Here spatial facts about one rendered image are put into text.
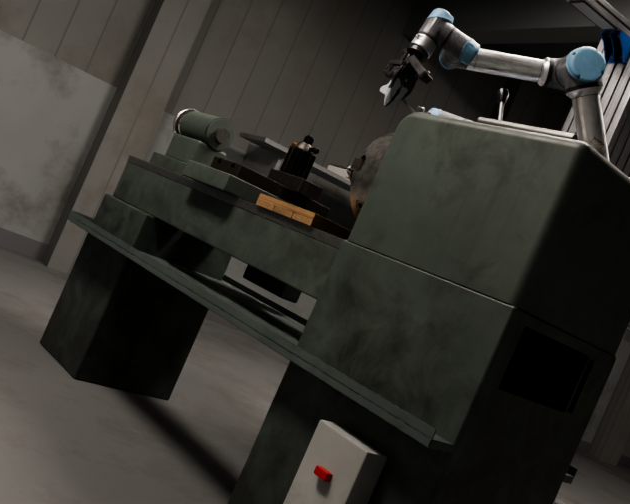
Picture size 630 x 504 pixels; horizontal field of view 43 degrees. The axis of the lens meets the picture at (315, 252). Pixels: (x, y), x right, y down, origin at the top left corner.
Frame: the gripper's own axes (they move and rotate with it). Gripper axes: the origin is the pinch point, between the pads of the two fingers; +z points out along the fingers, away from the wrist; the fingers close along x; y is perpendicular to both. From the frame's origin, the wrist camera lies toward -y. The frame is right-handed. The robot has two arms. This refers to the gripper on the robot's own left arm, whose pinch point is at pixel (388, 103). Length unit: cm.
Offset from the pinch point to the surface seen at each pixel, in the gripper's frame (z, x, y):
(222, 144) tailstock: 24, -13, 92
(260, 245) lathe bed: 58, -1, 14
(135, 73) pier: -26, -60, 326
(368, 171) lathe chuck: 26.5, 5.7, -17.4
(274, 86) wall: -92, -156, 331
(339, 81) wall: -131, -197, 324
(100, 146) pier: 27, -71, 327
